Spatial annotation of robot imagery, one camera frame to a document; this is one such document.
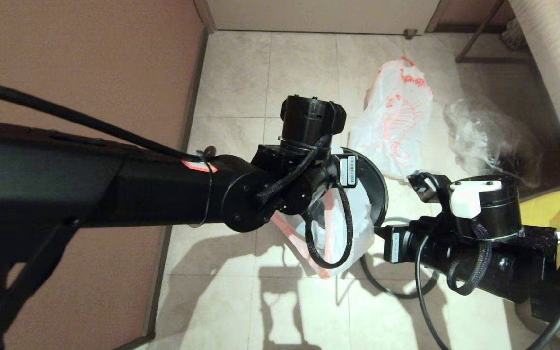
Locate grey striped cushion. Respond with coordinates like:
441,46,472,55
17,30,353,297
513,299,553,336

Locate brown cabinet side panel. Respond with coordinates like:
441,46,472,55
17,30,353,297
0,0,210,350

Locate white crumpled fabric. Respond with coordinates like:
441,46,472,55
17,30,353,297
502,18,526,49

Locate clear plastic bag dark contents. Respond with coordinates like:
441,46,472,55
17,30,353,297
444,97,541,188

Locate black round trash bin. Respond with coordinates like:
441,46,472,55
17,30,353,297
353,151,388,230

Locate brown metal table frame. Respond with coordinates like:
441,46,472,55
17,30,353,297
455,0,531,64

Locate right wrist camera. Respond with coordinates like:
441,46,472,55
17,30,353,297
408,172,452,203

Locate yellow fabric bag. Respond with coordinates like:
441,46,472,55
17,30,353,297
518,187,560,265

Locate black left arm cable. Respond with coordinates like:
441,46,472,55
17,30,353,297
0,78,354,269

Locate grey bin ring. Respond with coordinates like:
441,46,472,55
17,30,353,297
360,217,441,299

